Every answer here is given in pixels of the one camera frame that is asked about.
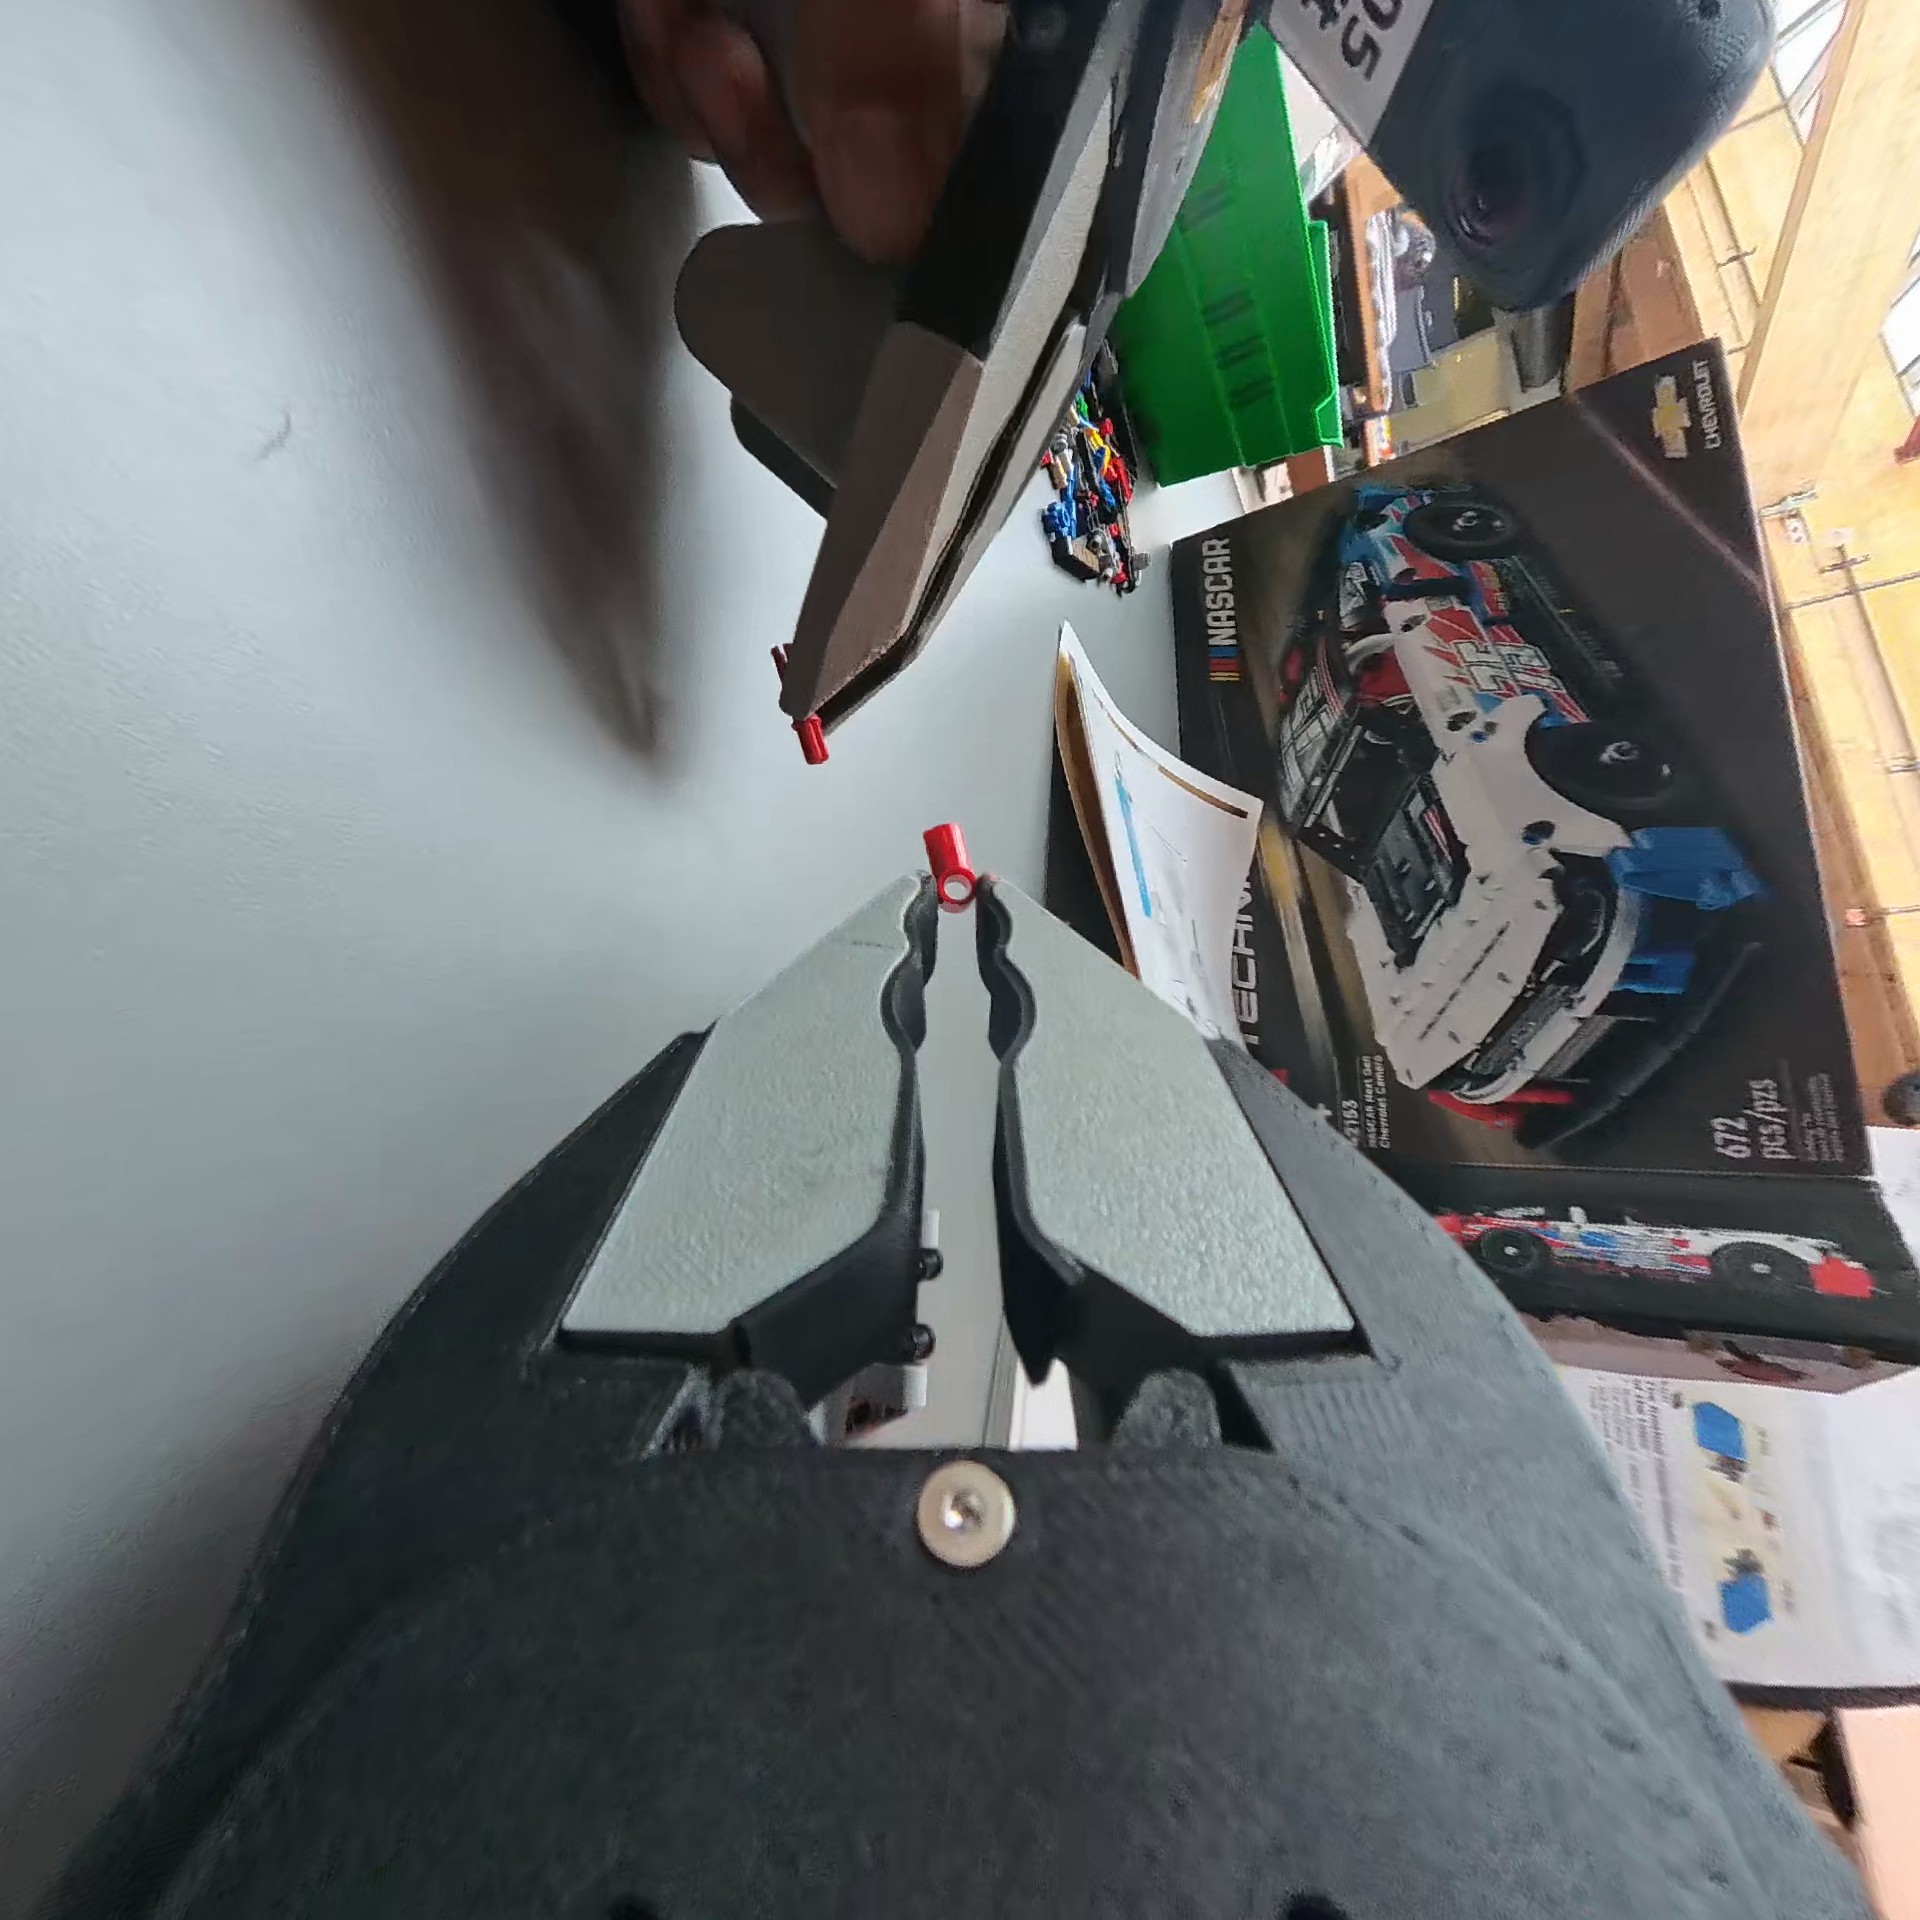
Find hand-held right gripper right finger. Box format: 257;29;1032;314
975;875;1361;1389

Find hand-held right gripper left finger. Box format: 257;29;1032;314
557;871;944;1407

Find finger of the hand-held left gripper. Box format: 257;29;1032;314
781;317;988;722
798;317;1092;738

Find pile of lego pieces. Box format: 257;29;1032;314
1039;351;1155;597

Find red lego axle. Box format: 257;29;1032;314
768;642;834;768

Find lego instruction booklet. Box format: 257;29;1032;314
1051;621;1266;1038

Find lego set cardboard box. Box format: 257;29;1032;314
1171;336;1920;1393

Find person's left hand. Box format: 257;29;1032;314
626;0;1026;263

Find green plastic bin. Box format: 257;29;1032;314
1110;29;1344;490

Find background storage shelves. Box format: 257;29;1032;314
1342;149;1578;460

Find printed instruction sheet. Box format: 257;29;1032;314
1561;1355;1920;1693

